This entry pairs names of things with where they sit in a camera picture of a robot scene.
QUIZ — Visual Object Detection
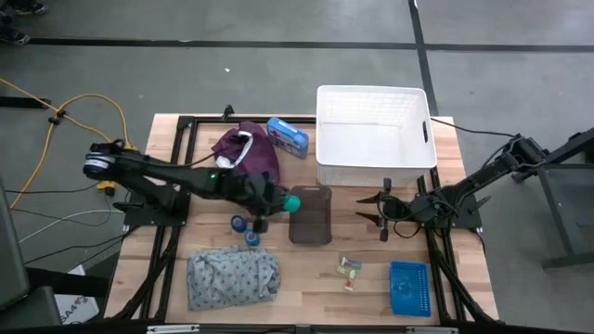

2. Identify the black cable to right arm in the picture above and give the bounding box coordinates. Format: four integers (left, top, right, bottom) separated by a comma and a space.
430, 117, 516, 138

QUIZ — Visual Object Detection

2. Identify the grey striped patterned gown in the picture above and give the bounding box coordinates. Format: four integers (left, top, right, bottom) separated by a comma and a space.
186, 245, 282, 312

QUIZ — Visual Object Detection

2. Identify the black aluminium table frame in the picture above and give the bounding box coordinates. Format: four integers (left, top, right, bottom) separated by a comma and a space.
110, 105, 500, 334

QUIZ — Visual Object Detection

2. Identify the black floor cable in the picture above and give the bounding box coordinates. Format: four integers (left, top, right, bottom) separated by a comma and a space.
4, 183, 101, 195
22, 234, 126, 265

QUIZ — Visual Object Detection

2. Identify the yellow extension cable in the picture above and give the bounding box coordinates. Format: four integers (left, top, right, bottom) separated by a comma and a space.
0, 77, 139, 210

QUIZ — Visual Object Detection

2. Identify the black floor bar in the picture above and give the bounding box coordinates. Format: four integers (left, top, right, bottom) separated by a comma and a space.
0, 96, 52, 110

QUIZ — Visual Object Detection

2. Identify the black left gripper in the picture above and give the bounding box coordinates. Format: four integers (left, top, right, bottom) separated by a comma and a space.
229, 171, 292, 235

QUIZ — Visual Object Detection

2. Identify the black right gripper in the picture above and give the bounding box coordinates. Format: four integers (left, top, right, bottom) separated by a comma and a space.
355, 177, 440, 243

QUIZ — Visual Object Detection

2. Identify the teal bandage roll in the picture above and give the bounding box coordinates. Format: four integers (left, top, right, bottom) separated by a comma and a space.
282, 194, 303, 214

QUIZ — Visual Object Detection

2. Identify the dark metal side stand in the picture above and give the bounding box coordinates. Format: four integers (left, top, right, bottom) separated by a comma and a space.
510, 125, 594, 270

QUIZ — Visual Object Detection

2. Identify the smoky grey translucent bin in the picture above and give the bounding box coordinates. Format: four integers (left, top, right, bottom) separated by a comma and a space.
288, 185, 333, 246

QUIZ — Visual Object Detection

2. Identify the blue first aid kit box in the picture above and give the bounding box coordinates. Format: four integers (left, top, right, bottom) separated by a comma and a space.
265, 116, 310, 161

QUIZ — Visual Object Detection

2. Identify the purple garment with white strap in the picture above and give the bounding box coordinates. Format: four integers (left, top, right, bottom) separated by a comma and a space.
211, 121, 282, 186

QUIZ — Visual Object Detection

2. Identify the large white perforated plastic basket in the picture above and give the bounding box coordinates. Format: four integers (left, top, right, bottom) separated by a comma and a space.
315, 84, 438, 188

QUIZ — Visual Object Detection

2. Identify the white floor cable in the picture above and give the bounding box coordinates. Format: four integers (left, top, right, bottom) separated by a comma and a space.
18, 209, 126, 245

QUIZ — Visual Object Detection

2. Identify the white printed cardboard box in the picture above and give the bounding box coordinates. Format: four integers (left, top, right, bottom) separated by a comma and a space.
54, 263, 101, 326

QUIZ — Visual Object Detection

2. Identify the small blue plastic basket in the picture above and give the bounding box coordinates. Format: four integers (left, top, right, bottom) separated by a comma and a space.
389, 260, 433, 318

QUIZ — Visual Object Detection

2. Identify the dark grey chair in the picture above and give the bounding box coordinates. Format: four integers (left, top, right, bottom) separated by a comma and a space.
0, 175, 110, 330

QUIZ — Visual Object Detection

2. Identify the person's shoe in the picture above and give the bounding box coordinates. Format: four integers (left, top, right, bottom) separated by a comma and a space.
8, 0, 49, 16
0, 25, 32, 46

